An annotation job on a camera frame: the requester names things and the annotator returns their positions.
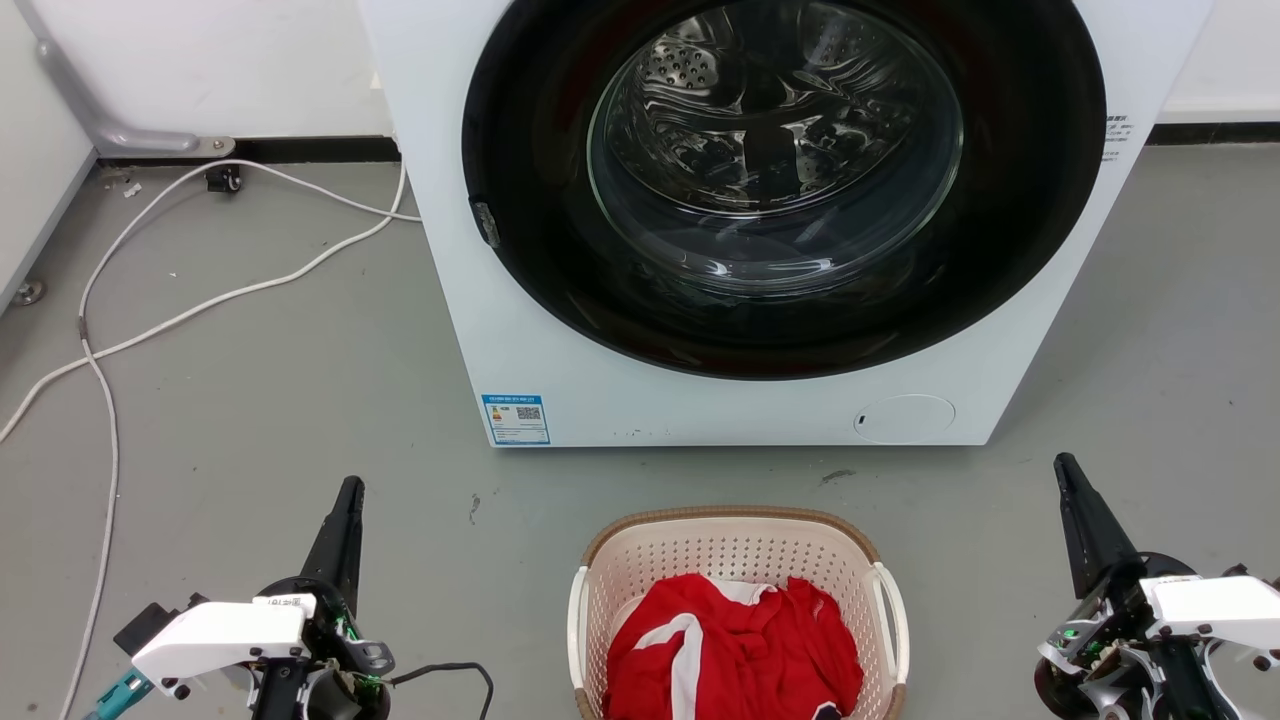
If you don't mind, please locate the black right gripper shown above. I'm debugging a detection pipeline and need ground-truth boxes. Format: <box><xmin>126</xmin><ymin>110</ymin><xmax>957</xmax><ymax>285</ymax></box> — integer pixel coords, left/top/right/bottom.
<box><xmin>1033</xmin><ymin>452</ymin><xmax>1249</xmax><ymax>720</ymax></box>

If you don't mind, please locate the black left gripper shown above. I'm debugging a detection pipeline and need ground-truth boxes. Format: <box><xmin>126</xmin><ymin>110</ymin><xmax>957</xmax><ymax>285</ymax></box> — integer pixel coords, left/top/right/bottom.
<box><xmin>250</xmin><ymin>476</ymin><xmax>397</xmax><ymax>720</ymax></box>

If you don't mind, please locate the beige plastic laundry basket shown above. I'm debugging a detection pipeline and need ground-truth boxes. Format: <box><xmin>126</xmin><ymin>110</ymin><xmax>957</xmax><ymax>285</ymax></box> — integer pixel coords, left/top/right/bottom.
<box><xmin>567</xmin><ymin>506</ymin><xmax>910</xmax><ymax>720</ymax></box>

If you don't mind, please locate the blue energy label sticker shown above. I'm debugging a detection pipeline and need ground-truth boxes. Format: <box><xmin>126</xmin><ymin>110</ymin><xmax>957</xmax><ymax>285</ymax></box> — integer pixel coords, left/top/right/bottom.
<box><xmin>481</xmin><ymin>394</ymin><xmax>551</xmax><ymax>446</ymax></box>

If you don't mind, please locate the round white filter cover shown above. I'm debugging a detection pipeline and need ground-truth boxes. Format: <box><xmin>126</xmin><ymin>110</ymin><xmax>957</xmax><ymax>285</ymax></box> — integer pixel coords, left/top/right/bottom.
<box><xmin>854</xmin><ymin>394</ymin><xmax>957</xmax><ymax>444</ymax></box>

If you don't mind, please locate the white front-load washing machine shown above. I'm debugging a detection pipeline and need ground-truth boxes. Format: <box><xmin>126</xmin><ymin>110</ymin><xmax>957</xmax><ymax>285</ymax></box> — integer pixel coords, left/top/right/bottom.
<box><xmin>358</xmin><ymin>0</ymin><xmax>1215</xmax><ymax>449</ymax></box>

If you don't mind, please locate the red and white garment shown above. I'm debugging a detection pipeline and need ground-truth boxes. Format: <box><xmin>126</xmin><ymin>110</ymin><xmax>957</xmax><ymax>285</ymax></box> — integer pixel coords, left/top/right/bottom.
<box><xmin>603</xmin><ymin>573</ymin><xmax>865</xmax><ymax>720</ymax></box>

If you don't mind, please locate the black round washer door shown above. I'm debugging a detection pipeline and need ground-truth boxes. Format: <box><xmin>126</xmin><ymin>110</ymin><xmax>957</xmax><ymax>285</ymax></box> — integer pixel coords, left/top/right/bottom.
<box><xmin>462</xmin><ymin>0</ymin><xmax>1108</xmax><ymax>381</ymax></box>

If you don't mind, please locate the white cabinet panel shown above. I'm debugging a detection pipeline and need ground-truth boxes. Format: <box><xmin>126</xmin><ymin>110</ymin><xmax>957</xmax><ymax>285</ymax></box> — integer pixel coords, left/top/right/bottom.
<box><xmin>0</xmin><ymin>0</ymin><xmax>98</xmax><ymax>313</ymax></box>

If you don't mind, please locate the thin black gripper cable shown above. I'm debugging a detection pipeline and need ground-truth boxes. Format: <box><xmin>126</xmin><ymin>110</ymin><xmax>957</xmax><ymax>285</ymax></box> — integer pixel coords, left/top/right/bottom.
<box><xmin>386</xmin><ymin>662</ymin><xmax>496</xmax><ymax>720</ymax></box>

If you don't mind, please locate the white power cable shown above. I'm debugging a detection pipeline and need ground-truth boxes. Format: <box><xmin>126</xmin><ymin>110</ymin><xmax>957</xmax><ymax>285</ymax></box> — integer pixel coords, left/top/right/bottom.
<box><xmin>0</xmin><ymin>150</ymin><xmax>407</xmax><ymax>443</ymax></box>
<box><xmin>58</xmin><ymin>159</ymin><xmax>423</xmax><ymax>720</ymax></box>

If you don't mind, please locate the teal cable connector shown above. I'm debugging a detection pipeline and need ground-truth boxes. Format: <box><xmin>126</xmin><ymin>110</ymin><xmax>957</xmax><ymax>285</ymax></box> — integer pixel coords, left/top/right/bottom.
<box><xmin>84</xmin><ymin>668</ymin><xmax>156</xmax><ymax>720</ymax></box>

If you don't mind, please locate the grey metal pipe bracket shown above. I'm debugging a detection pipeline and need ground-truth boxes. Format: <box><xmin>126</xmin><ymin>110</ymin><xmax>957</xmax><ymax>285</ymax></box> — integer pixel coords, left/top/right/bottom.
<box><xmin>14</xmin><ymin>0</ymin><xmax>237</xmax><ymax>159</ymax></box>

